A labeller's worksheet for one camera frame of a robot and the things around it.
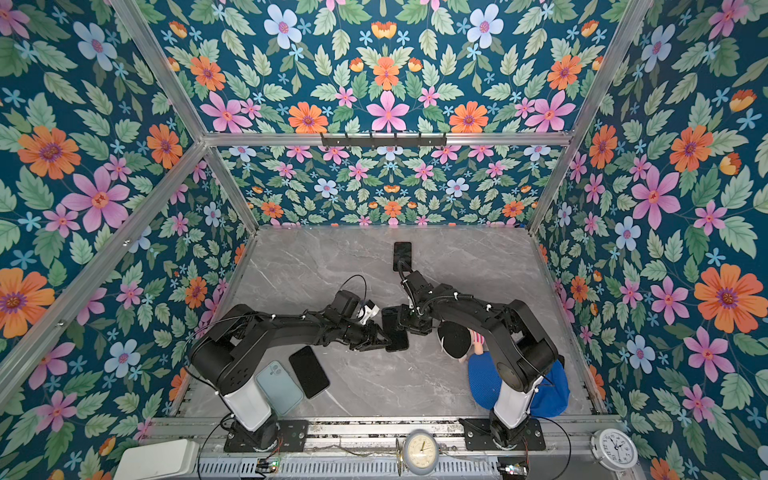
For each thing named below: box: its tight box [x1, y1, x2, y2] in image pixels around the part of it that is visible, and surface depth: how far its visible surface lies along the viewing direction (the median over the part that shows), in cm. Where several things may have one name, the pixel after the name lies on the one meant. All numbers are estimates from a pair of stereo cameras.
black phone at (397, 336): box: [382, 306, 409, 353], surface depth 90 cm
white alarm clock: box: [590, 428, 639, 470], surface depth 70 cm
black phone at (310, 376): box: [289, 346, 330, 399], surface depth 87 cm
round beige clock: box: [403, 429, 440, 476], surface depth 69 cm
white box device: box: [113, 439, 199, 480], surface depth 68 cm
